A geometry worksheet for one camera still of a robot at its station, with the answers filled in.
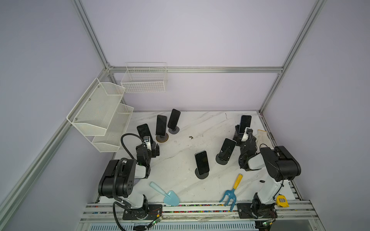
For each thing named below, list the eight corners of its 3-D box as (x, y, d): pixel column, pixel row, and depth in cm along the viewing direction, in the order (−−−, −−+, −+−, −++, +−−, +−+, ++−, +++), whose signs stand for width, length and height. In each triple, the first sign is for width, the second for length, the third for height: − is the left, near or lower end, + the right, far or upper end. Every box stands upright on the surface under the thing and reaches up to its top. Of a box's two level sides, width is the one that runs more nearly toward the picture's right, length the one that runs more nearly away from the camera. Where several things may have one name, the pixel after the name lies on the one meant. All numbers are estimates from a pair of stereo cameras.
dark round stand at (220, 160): (214, 159, 95) (215, 156, 91) (216, 156, 96) (217, 153, 92) (223, 167, 91) (225, 164, 88) (226, 163, 93) (227, 160, 89)
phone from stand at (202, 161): (198, 178, 87) (200, 166, 73) (193, 166, 91) (194, 153, 78) (208, 173, 88) (211, 161, 75) (202, 163, 93) (205, 149, 80)
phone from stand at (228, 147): (217, 160, 94) (221, 148, 82) (221, 150, 99) (225, 137, 87) (227, 164, 92) (233, 152, 80) (230, 154, 97) (237, 141, 85)
